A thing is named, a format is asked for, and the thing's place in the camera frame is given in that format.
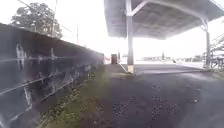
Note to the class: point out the dark bin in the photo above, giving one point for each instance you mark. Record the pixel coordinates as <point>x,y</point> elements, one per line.
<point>114,58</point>

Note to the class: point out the utility pole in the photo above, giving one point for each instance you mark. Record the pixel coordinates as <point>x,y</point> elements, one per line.
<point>54,16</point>
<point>77,35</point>

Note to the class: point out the grass and moss strip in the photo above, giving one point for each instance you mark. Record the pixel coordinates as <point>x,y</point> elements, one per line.
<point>75,110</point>

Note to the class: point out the large roof canopy on pillars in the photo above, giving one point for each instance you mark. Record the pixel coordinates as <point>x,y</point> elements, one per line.
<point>156,18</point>

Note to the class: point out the dark asphalt ground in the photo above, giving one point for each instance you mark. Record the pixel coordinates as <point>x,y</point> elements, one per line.
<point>173,96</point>

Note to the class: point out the dark stained concrete wall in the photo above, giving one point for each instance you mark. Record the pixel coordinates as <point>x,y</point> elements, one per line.
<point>36,76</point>

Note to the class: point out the leafy tree behind wall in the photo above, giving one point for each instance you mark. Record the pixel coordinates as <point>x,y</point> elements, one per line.
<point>36,18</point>

